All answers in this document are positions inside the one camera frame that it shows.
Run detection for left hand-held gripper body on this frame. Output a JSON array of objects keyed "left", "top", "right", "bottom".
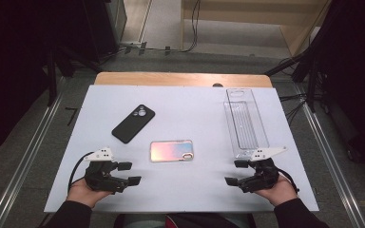
[{"left": 84, "top": 146, "right": 131, "bottom": 194}]

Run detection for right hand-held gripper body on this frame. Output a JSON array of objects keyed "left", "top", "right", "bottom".
[{"left": 238, "top": 145, "right": 288, "bottom": 194}]

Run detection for clear plastic rack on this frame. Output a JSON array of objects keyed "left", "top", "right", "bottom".
[{"left": 222, "top": 87, "right": 270, "bottom": 160}]

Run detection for black phone case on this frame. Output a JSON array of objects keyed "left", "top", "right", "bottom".
[{"left": 111, "top": 104, "right": 156, "bottom": 144}]

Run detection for iridescent phone case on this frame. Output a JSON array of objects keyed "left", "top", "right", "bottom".
[{"left": 149, "top": 139, "right": 195, "bottom": 163}]

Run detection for person's right hand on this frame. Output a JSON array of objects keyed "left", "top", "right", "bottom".
[{"left": 254, "top": 174, "right": 299, "bottom": 208}]

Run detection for person's left hand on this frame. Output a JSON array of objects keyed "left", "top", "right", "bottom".
[{"left": 66, "top": 178, "right": 114, "bottom": 209}]

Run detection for white board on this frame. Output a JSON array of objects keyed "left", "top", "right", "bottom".
[{"left": 43, "top": 84, "right": 319, "bottom": 214}]

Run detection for wooden table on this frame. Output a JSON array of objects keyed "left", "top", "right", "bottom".
[{"left": 93, "top": 71, "right": 274, "bottom": 89}]

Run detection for black stand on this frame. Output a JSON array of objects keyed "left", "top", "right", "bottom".
[
  {"left": 42, "top": 44, "right": 104, "bottom": 107},
  {"left": 264, "top": 0, "right": 334, "bottom": 113}
]

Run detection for black curtain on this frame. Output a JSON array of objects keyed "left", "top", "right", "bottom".
[
  {"left": 313, "top": 0, "right": 365, "bottom": 172},
  {"left": 0, "top": 0, "right": 56, "bottom": 161}
]

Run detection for dark cabinet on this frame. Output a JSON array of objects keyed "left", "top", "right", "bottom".
[{"left": 75, "top": 0, "right": 128, "bottom": 63}]

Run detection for light wooden steps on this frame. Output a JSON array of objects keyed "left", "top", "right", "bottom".
[{"left": 180, "top": 0, "right": 332, "bottom": 59}]

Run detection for left hand-held gripper black cable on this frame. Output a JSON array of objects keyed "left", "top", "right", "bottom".
[{"left": 67, "top": 151, "right": 95, "bottom": 193}]

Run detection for hand-held gripper black cable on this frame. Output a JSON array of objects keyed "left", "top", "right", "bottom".
[
  {"left": 67, "top": 151, "right": 95, "bottom": 193},
  {"left": 277, "top": 167, "right": 300, "bottom": 194}
]

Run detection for right hand-held gripper black cable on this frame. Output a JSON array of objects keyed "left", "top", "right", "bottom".
[{"left": 277, "top": 167, "right": 300, "bottom": 194}]

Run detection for aluminium floor rail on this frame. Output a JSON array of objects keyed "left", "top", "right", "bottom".
[
  {"left": 0, "top": 77, "right": 67, "bottom": 228},
  {"left": 294, "top": 84, "right": 365, "bottom": 228}
]

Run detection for thin black cables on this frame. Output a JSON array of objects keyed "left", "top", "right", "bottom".
[{"left": 279, "top": 92, "right": 310, "bottom": 126}]

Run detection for black floor cables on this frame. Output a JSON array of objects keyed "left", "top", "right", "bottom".
[{"left": 117, "top": 0, "right": 202, "bottom": 55}]

